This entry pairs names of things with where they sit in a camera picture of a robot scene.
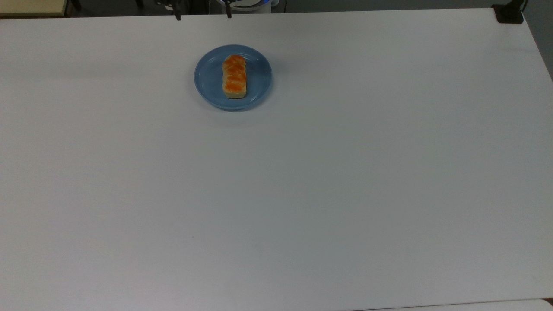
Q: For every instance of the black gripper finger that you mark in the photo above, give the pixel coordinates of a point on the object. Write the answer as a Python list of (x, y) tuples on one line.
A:
[(228, 13), (177, 16)]

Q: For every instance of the orange glazed bread loaf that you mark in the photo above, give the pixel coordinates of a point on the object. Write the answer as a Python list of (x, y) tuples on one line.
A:
[(234, 77)]

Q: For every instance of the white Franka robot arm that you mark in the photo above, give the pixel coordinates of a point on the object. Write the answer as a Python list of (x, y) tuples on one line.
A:
[(250, 5)]

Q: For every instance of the blue round plate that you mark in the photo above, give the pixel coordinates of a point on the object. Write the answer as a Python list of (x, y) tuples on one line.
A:
[(207, 82)]

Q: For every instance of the beige wooden desk top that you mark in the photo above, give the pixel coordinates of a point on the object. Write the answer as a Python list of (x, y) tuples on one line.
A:
[(34, 6)]

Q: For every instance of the black clamp camera stand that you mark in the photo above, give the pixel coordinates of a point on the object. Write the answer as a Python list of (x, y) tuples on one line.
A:
[(510, 15)]

